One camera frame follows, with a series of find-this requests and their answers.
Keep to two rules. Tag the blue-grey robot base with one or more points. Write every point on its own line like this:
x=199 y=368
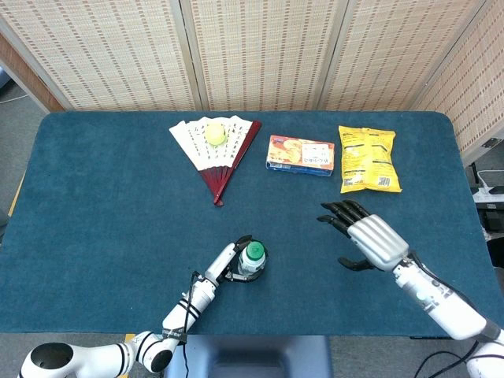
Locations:
x=252 y=356

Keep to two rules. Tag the yellow tennis ball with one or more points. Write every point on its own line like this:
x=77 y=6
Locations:
x=215 y=134

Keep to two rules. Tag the woven bamboo folding screen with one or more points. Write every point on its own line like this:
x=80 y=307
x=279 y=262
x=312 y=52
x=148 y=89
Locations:
x=267 y=55

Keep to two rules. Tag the blue table cloth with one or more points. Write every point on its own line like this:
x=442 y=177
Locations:
x=118 y=220

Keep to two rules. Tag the orange and blue cracker box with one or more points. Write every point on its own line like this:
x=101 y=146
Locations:
x=299 y=155

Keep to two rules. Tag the green bottle cap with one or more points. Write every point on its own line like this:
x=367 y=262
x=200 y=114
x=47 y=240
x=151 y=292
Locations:
x=254 y=249

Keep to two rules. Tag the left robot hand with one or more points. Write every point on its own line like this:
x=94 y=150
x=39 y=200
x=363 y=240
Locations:
x=220 y=262

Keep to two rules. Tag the white plastic drink bottle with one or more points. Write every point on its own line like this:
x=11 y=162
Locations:
x=250 y=264

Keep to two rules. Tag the yellow snack bag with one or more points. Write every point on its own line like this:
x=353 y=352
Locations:
x=368 y=161

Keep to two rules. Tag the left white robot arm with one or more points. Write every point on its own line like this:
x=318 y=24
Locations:
x=185 y=315

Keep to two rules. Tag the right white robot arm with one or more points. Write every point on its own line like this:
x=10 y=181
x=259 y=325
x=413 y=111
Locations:
x=445 y=307

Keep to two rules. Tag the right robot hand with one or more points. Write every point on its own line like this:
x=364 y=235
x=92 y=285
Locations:
x=380 y=240

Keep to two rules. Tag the paper folding fan red ribs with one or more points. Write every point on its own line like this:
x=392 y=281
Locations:
x=204 y=155

